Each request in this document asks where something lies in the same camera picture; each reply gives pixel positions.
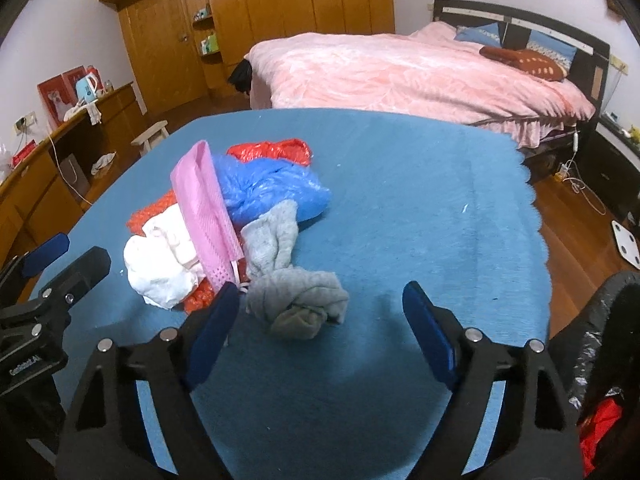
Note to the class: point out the blue pillow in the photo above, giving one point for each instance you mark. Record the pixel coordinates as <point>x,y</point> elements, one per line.
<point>552,46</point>
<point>477,35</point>

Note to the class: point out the red box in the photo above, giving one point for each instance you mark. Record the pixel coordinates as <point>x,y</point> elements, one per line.
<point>25,152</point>

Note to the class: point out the blue plastic bag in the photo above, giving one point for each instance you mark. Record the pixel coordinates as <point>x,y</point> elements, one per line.
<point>270,187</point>

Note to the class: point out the red cloth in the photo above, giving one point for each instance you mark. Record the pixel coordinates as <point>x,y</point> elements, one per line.
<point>600,425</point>

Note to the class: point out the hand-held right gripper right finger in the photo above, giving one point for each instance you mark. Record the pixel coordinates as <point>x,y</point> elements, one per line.
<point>430,332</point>

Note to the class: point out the blue and white kettle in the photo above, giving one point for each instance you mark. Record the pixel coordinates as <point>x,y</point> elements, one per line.
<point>86,89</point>

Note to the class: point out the white cloth in shelf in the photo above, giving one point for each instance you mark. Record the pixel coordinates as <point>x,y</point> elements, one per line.
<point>103,162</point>

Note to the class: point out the white cloth on desk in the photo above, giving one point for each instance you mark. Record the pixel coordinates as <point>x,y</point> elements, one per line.
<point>94,112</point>

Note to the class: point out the white wall socket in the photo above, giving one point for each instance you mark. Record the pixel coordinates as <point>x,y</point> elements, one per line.
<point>25,122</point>

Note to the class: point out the red photo frame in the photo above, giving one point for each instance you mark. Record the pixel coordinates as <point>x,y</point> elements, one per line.
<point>55,97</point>

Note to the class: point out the knotted grey sock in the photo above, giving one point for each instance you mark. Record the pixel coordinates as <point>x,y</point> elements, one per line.
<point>300,300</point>

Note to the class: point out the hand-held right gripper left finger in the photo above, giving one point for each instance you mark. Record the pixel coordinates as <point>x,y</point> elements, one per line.
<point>215,332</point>

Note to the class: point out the long grey sock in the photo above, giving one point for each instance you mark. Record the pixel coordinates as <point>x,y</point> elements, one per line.
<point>275,235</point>

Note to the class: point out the white hanging charger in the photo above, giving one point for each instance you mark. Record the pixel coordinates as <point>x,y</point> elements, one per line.
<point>576,141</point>

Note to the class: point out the wall socket strip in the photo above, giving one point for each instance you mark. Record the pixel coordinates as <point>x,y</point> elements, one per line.
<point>617,62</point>

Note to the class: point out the wooden door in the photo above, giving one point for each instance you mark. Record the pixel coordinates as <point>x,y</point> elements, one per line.
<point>160,50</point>

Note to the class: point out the red plastic bag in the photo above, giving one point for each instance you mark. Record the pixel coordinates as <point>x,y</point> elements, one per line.
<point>270,151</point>

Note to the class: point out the white bathroom scale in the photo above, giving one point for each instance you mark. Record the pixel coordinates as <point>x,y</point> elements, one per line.
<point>627,245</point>

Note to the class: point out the bed with pink cover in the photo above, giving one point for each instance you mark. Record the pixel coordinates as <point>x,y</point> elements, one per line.
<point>400,75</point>

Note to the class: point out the orange foam mesh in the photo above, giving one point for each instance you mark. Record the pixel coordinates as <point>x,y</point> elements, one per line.
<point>145,216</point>

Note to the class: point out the wooden wardrobe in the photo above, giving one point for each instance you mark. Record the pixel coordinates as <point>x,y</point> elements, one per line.
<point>300,0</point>

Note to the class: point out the wooden side desk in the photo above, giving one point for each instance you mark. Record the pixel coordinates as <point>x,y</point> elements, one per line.
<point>45,200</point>

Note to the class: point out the black clothing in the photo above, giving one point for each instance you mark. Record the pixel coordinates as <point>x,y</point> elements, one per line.
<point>241,76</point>

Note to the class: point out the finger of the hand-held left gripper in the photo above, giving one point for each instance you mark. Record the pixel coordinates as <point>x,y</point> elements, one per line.
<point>75,275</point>
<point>47,255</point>

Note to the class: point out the white crumpled cloth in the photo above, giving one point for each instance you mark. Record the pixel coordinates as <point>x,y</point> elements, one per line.
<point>160,270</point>

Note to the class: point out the yellow plush toy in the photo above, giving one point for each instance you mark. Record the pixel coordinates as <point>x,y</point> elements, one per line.
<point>635,132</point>

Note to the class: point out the dark nightstand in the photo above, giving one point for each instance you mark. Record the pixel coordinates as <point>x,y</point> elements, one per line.
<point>610,175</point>

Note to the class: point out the pink perforated mesh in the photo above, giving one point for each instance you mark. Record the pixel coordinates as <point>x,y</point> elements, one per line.
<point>205,210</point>

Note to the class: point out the blue tablecloth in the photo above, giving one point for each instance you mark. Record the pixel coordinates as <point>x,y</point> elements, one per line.
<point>375,220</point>

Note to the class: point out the black lined waste bin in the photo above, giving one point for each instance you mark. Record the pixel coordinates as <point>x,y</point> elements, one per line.
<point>600,320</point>

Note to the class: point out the brown dotted pillow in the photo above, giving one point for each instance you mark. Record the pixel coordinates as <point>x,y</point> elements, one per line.
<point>525,62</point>

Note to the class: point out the dark wooden bed frame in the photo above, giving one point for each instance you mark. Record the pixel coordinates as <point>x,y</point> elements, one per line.
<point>582,65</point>

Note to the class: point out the small wooden stool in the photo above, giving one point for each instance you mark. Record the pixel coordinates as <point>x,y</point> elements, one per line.
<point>150,132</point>

